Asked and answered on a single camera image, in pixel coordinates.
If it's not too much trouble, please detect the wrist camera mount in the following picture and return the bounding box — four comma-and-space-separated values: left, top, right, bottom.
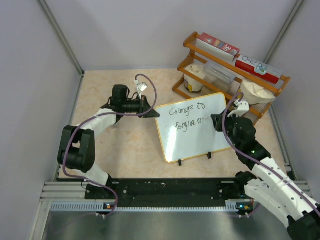
134, 79, 148, 99
227, 100, 250, 118

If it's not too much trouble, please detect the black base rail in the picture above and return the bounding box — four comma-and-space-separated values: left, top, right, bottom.
84, 177, 258, 208

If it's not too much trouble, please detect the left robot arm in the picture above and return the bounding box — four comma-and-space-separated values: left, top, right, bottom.
57, 82, 160, 199

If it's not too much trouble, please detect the red white wrap box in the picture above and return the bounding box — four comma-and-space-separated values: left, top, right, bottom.
235, 55, 283, 84

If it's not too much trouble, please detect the clear plastic box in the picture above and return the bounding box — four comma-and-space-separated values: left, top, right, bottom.
204, 62, 236, 92

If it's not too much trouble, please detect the metal whiteboard stand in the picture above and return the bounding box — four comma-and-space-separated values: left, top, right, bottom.
177, 152, 212, 167

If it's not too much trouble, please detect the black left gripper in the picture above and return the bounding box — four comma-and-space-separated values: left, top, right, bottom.
122, 95, 159, 119

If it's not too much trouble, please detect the white paper bag right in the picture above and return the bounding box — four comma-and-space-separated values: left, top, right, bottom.
240, 79, 276, 105

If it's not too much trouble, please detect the yellow framed whiteboard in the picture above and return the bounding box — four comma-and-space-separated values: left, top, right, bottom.
155, 93, 230, 163

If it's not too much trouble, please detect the orange wooden shelf rack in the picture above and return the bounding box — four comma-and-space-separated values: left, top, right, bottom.
172, 32, 291, 124

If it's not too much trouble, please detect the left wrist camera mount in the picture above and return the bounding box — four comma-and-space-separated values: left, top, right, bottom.
134, 79, 148, 99

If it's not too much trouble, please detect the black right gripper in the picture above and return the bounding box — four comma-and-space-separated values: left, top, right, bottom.
212, 109, 242, 149

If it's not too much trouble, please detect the white container left shelf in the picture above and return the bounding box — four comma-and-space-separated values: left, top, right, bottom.
183, 63, 207, 93

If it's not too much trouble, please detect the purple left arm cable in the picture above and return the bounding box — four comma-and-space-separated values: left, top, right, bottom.
61, 73, 158, 216

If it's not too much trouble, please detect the red foil box upper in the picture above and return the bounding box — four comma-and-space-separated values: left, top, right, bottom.
195, 33, 240, 63

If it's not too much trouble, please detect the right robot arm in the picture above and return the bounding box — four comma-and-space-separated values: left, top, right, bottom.
210, 113, 320, 240

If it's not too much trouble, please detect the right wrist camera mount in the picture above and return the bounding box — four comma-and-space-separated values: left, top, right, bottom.
227, 100, 250, 118

